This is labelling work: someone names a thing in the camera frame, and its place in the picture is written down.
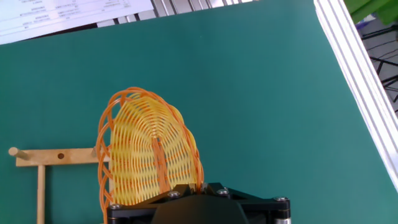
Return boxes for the green table mat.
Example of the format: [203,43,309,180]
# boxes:
[0,0,398,224]

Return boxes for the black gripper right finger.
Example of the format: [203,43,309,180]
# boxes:
[201,182,292,224]

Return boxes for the black camera tripod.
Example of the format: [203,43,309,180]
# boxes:
[360,24,398,103]

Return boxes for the printed white paper sheet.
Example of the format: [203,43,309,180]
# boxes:
[0,0,155,46]

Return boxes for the wooden dish rack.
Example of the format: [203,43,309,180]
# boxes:
[8,146,111,224]

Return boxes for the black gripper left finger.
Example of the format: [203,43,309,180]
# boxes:
[107,183,198,224]

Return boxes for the orange yellow woven basket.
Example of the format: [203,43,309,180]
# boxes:
[95,86,205,224]

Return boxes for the bright green cloth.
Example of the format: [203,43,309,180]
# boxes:
[343,0,398,26]

